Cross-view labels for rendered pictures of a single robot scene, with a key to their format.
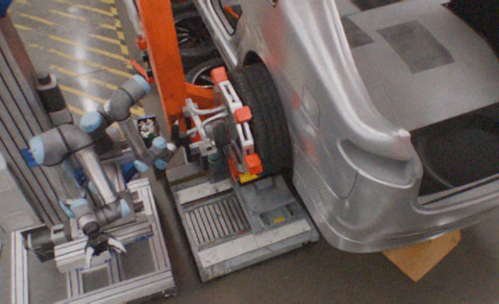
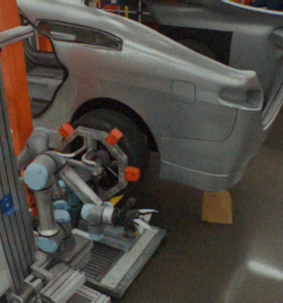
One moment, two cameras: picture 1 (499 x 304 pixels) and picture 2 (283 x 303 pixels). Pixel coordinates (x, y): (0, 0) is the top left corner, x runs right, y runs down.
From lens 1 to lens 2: 177 cm
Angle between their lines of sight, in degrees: 32
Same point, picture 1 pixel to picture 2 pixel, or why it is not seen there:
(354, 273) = (200, 239)
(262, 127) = (129, 141)
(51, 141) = (46, 162)
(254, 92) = (109, 121)
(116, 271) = not seen: outside the picture
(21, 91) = (5, 133)
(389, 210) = (253, 130)
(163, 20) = (24, 96)
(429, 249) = (222, 206)
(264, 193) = not seen: hidden behind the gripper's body
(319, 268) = (180, 248)
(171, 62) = (28, 132)
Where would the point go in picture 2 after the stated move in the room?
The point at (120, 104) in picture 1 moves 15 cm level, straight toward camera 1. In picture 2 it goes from (44, 146) to (65, 151)
